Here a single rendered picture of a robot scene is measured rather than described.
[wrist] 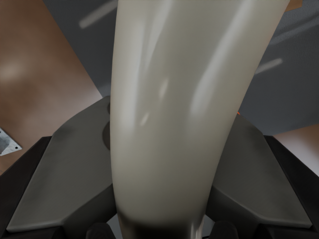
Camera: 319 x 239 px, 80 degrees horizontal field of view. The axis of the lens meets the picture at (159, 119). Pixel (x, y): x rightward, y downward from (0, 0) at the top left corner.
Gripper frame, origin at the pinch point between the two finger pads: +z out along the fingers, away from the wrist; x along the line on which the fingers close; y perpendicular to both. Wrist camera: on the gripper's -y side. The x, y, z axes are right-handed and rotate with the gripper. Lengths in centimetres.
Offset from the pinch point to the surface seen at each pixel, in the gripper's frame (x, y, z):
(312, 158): 114, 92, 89
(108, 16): -21, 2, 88
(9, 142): -99, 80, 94
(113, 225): -13, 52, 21
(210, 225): 12.4, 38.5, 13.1
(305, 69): 79, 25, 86
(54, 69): -54, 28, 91
